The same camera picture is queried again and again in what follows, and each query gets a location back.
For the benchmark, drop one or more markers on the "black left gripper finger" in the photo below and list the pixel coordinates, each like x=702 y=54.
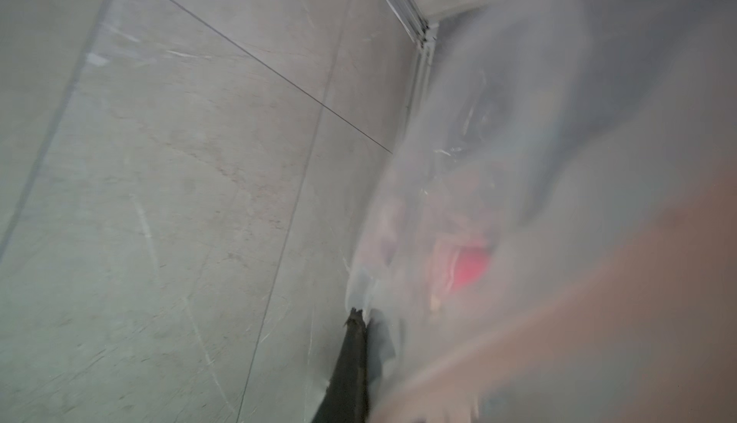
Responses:
x=347 y=399

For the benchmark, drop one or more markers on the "clear pink-print zipper bag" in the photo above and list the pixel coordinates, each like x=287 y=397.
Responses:
x=554 y=239

